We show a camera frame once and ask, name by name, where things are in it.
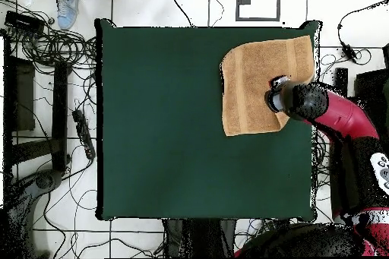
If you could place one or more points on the tan terry towel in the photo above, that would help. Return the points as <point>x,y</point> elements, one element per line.
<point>252,89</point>

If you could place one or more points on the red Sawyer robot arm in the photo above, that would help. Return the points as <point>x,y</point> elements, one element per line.
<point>343,116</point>

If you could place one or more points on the black power adapter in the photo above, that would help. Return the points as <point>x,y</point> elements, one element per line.
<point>349,52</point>

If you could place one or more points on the dark green table cloth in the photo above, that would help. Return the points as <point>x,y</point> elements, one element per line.
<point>152,164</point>

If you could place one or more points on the black power strip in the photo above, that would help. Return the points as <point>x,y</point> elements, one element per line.
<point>84,136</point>

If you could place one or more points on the light blue shoe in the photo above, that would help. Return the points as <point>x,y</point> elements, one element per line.
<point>67,11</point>

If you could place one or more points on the grey stand base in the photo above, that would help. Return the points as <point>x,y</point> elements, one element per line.
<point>45,180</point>

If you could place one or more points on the black rectangular box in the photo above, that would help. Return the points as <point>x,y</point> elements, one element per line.
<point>24,22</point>

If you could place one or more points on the grey square floor frame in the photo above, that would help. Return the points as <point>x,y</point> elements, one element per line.
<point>237,6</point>

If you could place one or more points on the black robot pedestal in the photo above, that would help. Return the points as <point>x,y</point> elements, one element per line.
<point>197,237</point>

